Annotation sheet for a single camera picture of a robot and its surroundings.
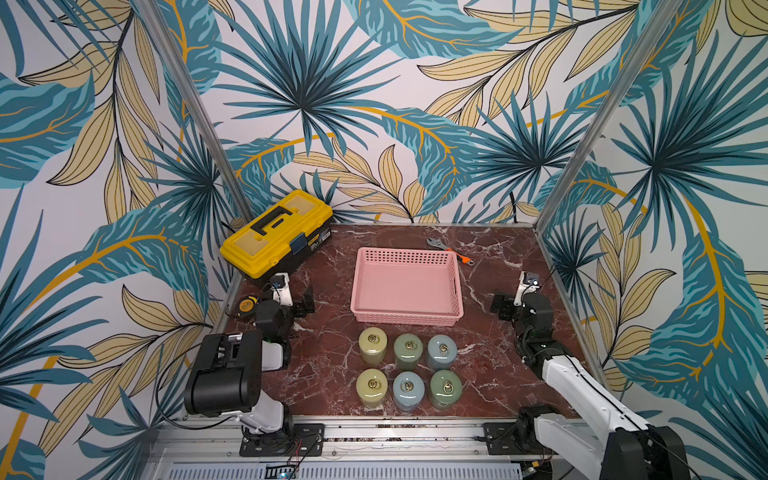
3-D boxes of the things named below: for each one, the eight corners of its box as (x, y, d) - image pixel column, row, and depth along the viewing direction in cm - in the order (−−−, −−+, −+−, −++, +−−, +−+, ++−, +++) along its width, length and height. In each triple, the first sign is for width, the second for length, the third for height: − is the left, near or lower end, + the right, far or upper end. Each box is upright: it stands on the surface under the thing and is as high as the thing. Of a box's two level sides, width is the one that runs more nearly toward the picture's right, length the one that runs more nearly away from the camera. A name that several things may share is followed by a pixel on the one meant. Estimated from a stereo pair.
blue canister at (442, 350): (426, 370, 86) (430, 359, 79) (424, 346, 91) (428, 334, 84) (452, 370, 86) (458, 359, 79) (449, 346, 91) (455, 334, 84)
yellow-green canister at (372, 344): (359, 364, 86) (357, 354, 80) (360, 338, 91) (359, 326, 85) (386, 364, 87) (387, 354, 80) (386, 338, 91) (387, 326, 85)
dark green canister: (393, 370, 86) (395, 358, 79) (393, 345, 91) (394, 332, 83) (420, 370, 86) (424, 359, 79) (418, 346, 91) (422, 333, 84)
